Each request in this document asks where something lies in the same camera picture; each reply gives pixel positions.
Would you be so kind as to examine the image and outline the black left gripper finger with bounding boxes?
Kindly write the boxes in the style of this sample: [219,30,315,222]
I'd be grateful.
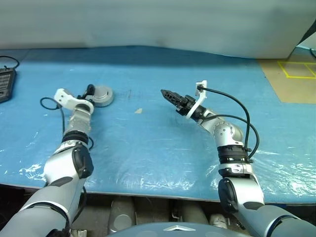
[85,83,96,97]

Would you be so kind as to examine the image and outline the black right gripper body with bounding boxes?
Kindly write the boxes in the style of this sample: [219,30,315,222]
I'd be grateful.
[174,94,198,117]

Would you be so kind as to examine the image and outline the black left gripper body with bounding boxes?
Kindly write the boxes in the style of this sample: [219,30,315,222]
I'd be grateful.
[78,91,96,102]

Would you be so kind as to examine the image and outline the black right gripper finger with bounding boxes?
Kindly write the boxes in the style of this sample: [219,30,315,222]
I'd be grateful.
[160,88,186,102]
[163,94,184,110]

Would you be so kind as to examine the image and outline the motor stator with copper windings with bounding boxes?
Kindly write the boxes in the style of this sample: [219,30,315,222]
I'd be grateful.
[91,85,115,107]

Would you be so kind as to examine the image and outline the blue foam table mat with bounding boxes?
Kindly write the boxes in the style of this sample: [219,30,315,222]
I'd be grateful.
[0,45,316,204]

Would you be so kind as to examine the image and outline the white backdrop sheet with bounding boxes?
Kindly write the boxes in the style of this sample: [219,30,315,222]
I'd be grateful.
[0,0,316,60]

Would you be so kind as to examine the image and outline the black keypad device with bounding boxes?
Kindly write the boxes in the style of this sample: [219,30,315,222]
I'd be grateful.
[0,68,17,104]

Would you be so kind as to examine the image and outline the grey rounded cylinder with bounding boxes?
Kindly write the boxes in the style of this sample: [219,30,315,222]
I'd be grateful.
[179,202,209,224]
[110,199,136,234]

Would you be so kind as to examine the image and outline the brown cardboard board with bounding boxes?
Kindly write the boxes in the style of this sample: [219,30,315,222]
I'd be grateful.
[258,58,316,103]

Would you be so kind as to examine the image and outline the yellow tape marking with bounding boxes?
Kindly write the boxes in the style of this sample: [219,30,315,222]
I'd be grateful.
[276,61,316,79]

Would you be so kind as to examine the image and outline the white rounded fitting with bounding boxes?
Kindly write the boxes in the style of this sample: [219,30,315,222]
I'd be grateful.
[209,213,232,229]

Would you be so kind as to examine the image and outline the grey robot torso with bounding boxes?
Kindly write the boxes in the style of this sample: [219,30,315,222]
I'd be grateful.
[106,221,250,237]

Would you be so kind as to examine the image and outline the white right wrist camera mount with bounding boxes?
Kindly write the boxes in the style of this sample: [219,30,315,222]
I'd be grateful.
[187,80,207,121]

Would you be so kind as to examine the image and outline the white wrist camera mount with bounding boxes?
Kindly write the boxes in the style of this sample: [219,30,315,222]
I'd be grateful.
[187,80,207,121]
[54,88,94,112]

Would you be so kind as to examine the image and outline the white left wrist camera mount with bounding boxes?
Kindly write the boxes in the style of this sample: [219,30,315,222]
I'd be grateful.
[54,88,94,112]

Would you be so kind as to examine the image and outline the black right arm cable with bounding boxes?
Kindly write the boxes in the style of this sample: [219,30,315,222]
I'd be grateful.
[198,85,260,163]

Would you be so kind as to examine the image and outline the thin black device cable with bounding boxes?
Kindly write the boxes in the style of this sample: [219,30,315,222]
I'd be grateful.
[0,56,20,70]

